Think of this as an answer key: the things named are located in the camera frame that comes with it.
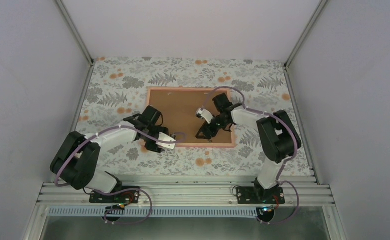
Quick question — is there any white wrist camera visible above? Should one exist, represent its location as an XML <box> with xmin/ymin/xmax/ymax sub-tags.
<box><xmin>196</xmin><ymin>108</ymin><xmax>214</xmax><ymax>124</ymax></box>
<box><xmin>156</xmin><ymin>132</ymin><xmax>176</xmax><ymax>150</ymax></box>

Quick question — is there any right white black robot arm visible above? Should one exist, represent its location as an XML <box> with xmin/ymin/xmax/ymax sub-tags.
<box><xmin>196</xmin><ymin>93</ymin><xmax>302</xmax><ymax>204</ymax></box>

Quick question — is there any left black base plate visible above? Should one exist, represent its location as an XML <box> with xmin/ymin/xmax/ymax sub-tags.
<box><xmin>89</xmin><ymin>186</ymin><xmax>140</xmax><ymax>205</ymax></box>

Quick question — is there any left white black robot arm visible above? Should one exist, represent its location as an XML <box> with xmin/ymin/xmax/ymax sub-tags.
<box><xmin>50</xmin><ymin>106</ymin><xmax>176</xmax><ymax>203</ymax></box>

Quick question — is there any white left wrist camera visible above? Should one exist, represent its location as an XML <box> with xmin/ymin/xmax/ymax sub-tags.
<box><xmin>156</xmin><ymin>132</ymin><xmax>176</xmax><ymax>150</ymax></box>

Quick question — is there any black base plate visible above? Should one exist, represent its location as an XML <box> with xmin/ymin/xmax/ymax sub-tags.
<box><xmin>235</xmin><ymin>185</ymin><xmax>285</xmax><ymax>205</ymax></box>
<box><xmin>89</xmin><ymin>186</ymin><xmax>140</xmax><ymax>205</ymax></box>

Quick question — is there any brown cardboard backing board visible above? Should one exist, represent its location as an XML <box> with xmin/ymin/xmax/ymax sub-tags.
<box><xmin>149</xmin><ymin>89</ymin><xmax>232</xmax><ymax>145</ymax></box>

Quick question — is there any aluminium mounting rail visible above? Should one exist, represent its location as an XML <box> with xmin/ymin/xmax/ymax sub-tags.
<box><xmin>36</xmin><ymin>175</ymin><xmax>335</xmax><ymax>207</ymax></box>

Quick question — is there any floral patterned table mat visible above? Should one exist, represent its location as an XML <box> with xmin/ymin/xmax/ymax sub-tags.
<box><xmin>76</xmin><ymin>57</ymin><xmax>296</xmax><ymax>176</ymax></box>

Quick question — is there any pink wooden picture frame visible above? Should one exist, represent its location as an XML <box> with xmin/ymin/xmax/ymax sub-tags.
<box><xmin>146</xmin><ymin>87</ymin><xmax>236</xmax><ymax>149</ymax></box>

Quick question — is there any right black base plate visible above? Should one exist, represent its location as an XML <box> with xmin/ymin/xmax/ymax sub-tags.
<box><xmin>235</xmin><ymin>185</ymin><xmax>285</xmax><ymax>205</ymax></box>

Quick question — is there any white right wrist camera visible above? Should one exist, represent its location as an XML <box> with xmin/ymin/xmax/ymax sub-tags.
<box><xmin>196</xmin><ymin>108</ymin><xmax>214</xmax><ymax>124</ymax></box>

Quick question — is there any grey slotted cable duct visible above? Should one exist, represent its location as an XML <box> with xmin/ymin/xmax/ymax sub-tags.
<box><xmin>47</xmin><ymin>206</ymin><xmax>257</xmax><ymax>218</ymax></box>

